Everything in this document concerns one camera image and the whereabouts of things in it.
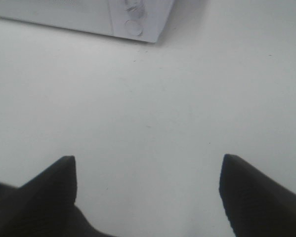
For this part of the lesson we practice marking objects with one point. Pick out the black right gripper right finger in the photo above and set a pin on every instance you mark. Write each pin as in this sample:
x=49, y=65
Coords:
x=255, y=205

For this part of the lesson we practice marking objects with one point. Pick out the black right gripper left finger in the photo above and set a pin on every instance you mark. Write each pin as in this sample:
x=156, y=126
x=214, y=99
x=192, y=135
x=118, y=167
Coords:
x=45, y=205

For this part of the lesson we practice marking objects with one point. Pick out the white microwave door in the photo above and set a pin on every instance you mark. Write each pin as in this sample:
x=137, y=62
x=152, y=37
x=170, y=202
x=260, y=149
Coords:
x=83, y=15

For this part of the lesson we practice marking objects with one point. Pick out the round white door button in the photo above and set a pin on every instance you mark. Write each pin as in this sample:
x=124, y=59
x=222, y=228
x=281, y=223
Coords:
x=133, y=28

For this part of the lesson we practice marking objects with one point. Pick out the white timer knob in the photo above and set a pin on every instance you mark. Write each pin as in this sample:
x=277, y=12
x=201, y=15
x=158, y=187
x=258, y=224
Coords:
x=135, y=8

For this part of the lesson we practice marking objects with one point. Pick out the white microwave oven body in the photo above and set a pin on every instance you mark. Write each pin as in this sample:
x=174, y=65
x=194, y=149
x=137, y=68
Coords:
x=141, y=20

